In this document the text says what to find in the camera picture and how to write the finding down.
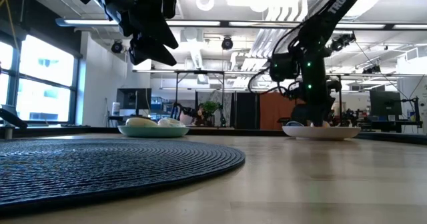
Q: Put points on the orange partition panel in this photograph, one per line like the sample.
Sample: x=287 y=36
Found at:
x=273 y=110

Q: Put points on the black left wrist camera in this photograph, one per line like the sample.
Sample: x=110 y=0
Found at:
x=161 y=2

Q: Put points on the white round plate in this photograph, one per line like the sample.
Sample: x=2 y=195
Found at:
x=320 y=133

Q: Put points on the long ceiling light strip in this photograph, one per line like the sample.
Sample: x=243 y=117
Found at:
x=200 y=23

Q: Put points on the black ceiling spotlight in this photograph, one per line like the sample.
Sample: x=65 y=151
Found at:
x=227 y=43
x=117 y=47

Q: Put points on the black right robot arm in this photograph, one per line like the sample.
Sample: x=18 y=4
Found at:
x=317 y=34

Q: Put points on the dark blue round woven placemat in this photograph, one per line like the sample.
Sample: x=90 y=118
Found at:
x=100 y=167

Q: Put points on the black computer monitor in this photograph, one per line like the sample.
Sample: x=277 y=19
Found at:
x=130 y=99
x=385 y=102

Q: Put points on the teal round plate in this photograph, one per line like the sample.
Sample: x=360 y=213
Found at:
x=153 y=132

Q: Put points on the black metal stand frame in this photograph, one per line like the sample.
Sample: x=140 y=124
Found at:
x=200 y=72

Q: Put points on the black flat panel on post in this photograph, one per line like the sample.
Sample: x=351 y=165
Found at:
x=11 y=117

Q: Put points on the large window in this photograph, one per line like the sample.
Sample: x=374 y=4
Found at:
x=43 y=84

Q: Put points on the black partition panel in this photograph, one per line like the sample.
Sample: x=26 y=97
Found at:
x=245 y=110

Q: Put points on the large donut with blue drizzle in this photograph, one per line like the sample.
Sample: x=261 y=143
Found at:
x=171 y=122

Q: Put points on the black robot arm on desk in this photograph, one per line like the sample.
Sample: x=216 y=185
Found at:
x=177 y=110

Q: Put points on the green potted plant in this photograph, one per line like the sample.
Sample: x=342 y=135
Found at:
x=211 y=107

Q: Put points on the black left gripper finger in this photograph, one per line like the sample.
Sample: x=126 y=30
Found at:
x=150 y=54
x=156 y=30

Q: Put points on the large donut with brown drizzle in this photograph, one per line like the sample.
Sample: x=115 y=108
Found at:
x=140 y=122

